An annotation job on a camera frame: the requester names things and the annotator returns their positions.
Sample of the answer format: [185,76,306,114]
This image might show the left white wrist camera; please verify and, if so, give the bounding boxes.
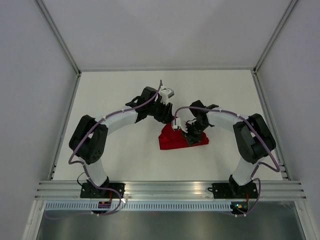
[159,86,175,105]

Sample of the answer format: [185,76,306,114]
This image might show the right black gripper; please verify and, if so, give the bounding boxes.
[181,120,209,147]

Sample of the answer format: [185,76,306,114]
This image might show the purple cable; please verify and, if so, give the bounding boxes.
[173,106,281,218]
[67,79,164,218]

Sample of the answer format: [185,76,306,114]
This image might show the white slotted cable duct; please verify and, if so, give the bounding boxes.
[44,200,232,212]

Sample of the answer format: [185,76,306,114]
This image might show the right aluminium frame post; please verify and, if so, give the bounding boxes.
[253,0,301,73]

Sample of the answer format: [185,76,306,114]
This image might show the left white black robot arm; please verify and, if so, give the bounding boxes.
[68,85,174,198]

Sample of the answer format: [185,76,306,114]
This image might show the aluminium frame post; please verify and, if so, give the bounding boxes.
[253,0,301,73]
[34,0,82,77]

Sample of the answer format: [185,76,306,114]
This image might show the left aluminium frame post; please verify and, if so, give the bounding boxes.
[34,0,82,77]

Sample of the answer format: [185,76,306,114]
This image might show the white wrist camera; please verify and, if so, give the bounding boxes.
[171,117,188,133]
[159,86,175,105]

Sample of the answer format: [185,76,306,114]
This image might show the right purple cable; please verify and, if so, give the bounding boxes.
[173,106,281,218]

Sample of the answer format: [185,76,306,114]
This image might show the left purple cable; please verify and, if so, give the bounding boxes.
[67,79,164,218]

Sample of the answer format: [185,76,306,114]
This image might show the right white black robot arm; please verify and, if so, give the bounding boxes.
[172,100,280,198]

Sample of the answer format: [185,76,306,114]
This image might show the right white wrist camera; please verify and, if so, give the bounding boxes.
[171,117,188,133]

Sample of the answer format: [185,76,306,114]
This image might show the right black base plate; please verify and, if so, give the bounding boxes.
[207,182,259,199]

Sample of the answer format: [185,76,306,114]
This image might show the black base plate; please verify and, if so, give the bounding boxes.
[80,182,125,199]
[207,182,259,199]

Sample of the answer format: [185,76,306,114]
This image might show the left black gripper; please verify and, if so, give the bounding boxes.
[147,98,174,125]

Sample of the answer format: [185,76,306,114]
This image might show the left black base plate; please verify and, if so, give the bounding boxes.
[80,182,125,199]

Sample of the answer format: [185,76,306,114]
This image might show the red cloth napkin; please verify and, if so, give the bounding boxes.
[158,123,210,151]

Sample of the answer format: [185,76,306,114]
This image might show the aluminium front rail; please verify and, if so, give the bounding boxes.
[34,180,307,202]

